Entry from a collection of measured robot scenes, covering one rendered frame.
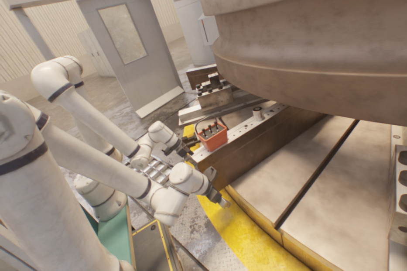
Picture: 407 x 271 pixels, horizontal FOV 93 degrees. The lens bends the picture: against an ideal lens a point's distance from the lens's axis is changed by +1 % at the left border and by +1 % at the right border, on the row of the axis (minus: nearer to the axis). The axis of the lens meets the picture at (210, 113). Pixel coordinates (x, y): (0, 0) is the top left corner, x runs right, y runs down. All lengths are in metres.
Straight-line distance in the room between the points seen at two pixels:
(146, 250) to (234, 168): 0.83
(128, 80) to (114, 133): 3.22
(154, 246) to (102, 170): 0.99
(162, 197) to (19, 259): 0.51
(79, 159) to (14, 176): 0.22
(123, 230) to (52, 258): 0.68
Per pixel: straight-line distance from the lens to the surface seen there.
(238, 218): 1.89
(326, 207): 1.55
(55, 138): 0.67
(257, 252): 1.75
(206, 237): 1.88
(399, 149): 1.45
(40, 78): 1.06
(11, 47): 14.30
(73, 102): 1.05
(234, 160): 1.58
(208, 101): 2.46
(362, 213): 1.57
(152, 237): 1.68
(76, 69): 1.19
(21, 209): 0.54
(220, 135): 1.40
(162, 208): 0.79
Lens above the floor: 1.59
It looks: 28 degrees down
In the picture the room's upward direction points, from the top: 18 degrees counter-clockwise
